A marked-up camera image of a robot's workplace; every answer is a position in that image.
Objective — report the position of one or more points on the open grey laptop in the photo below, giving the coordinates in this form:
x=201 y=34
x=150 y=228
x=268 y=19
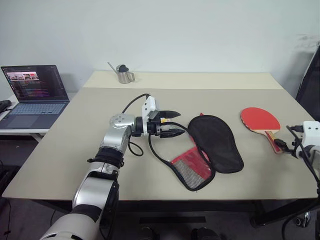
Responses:
x=37 y=105

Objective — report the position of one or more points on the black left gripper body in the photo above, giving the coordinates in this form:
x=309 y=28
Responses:
x=156 y=126

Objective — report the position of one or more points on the black table frame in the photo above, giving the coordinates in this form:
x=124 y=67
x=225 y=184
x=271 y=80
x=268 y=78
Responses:
x=200 y=206

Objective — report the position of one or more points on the black floor bar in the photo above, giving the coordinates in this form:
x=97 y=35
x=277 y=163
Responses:
x=172 y=220

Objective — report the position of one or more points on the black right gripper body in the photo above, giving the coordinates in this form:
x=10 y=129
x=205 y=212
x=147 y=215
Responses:
x=297 y=143

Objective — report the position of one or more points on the red table tennis paddle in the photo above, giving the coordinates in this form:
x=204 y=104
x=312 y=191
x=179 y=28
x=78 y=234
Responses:
x=258 y=117

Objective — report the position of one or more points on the red black paddle case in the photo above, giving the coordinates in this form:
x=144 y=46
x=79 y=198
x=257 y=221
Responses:
x=215 y=142

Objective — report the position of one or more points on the black handheld controller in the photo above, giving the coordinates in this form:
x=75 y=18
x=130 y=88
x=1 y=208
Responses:
x=4 y=105

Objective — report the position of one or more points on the black caster wheel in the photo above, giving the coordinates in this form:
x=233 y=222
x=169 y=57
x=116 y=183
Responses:
x=303 y=219

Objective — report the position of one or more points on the dark rounded shape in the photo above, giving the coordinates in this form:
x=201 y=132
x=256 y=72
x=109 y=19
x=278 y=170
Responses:
x=150 y=233
x=207 y=233

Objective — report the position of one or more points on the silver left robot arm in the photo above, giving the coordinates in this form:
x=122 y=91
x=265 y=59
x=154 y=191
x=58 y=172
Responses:
x=113 y=138

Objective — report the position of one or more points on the steel watering can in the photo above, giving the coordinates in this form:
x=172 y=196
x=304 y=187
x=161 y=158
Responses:
x=124 y=76

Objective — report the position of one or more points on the white side table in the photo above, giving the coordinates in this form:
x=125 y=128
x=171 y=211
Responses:
x=37 y=132

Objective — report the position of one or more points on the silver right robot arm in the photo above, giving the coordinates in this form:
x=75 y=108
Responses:
x=315 y=152

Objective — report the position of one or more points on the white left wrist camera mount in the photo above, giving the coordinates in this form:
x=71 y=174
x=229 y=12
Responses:
x=150 y=103

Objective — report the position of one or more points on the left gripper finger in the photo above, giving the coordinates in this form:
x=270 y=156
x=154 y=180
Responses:
x=172 y=133
x=170 y=114

